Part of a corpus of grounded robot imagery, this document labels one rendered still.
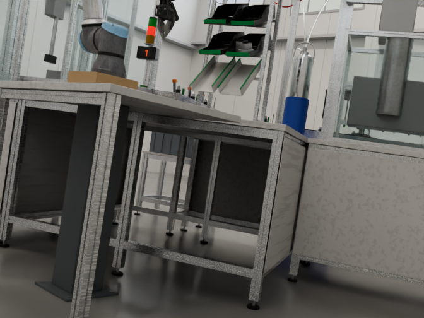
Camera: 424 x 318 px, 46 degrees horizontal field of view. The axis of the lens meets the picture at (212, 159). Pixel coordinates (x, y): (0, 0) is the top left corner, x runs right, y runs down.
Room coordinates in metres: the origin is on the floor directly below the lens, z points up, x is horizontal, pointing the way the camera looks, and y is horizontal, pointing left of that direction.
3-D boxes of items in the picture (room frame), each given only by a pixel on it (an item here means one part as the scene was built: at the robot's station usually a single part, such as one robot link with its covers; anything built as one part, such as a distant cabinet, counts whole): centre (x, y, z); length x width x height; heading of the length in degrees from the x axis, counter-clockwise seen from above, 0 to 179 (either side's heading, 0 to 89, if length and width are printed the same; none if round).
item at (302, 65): (3.31, -0.50, 1.32); 0.14 x 0.14 x 0.38
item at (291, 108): (3.31, -0.50, 0.99); 0.16 x 0.16 x 0.27
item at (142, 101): (2.21, 0.47, 0.84); 0.90 x 0.70 x 0.03; 48
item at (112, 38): (2.17, 0.51, 1.11); 0.13 x 0.12 x 0.14; 46
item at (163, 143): (4.88, 0.26, 0.73); 0.62 x 0.42 x 0.23; 72
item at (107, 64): (2.17, 0.50, 0.99); 0.15 x 0.15 x 0.10
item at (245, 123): (3.16, 0.18, 0.84); 1.50 x 1.41 x 0.03; 72
